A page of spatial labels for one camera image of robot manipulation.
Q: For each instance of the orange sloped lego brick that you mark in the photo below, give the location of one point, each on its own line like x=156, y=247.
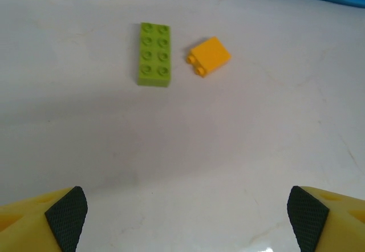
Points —
x=211, y=55

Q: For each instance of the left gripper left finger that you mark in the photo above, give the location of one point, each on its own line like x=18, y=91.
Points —
x=25, y=226

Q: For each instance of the green two-by-four lego brick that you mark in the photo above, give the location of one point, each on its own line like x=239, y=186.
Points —
x=154, y=55

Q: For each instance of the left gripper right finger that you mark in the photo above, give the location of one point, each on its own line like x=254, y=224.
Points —
x=342, y=229

